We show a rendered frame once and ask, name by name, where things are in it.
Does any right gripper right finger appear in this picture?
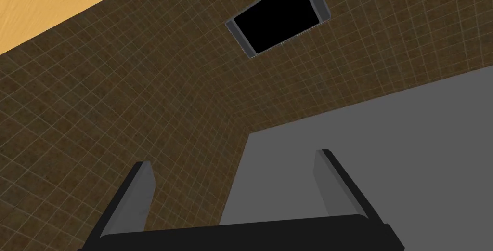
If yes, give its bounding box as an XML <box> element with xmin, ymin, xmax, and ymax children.
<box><xmin>312</xmin><ymin>148</ymin><xmax>385</xmax><ymax>226</ymax></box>

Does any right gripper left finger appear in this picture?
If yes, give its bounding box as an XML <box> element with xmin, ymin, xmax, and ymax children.
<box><xmin>89</xmin><ymin>160</ymin><xmax>156</xmax><ymax>242</ymax></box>

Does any black window with grey frame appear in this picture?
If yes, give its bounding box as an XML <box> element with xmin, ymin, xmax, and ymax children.
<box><xmin>225</xmin><ymin>0</ymin><xmax>332</xmax><ymax>60</ymax></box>

